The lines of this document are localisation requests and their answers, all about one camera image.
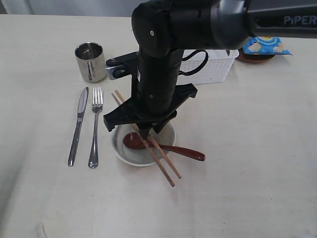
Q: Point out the white perforated plastic basket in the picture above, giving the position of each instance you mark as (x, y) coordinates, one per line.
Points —
(215, 71)

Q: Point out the blue chips bag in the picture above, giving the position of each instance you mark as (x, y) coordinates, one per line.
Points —
(265, 46)

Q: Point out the beige ceramic bowl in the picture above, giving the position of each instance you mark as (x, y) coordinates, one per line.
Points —
(140, 157)

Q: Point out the brown wooden chopstick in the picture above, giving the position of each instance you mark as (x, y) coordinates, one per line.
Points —
(151, 139)
(163, 170)

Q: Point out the brown wooden plate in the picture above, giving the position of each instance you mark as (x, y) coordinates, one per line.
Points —
(254, 58)

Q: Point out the red-brown wooden spoon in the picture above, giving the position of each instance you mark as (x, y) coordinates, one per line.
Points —
(133, 141)

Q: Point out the shiny steel cup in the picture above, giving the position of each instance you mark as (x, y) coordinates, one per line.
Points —
(91, 61)

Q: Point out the silver fork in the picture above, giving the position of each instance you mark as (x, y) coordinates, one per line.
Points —
(97, 107)

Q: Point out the silver table knife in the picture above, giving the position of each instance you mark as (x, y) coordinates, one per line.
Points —
(80, 115)

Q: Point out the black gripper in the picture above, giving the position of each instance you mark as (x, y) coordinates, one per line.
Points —
(155, 96)

